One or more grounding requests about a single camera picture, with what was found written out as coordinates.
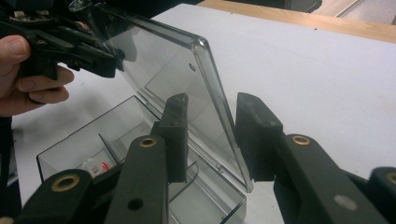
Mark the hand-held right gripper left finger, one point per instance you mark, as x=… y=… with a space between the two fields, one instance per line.
x=143 y=186

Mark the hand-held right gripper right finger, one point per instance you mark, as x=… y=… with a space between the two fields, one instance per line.
x=258 y=133

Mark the clear grey compartment box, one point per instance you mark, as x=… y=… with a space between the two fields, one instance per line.
x=174 y=71

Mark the wooden table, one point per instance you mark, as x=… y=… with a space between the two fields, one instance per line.
x=311 y=21

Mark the dark grey cabinet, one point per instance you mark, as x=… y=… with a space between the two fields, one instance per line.
x=274 y=4

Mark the pale metal floor strip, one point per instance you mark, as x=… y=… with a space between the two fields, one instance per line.
x=350 y=7

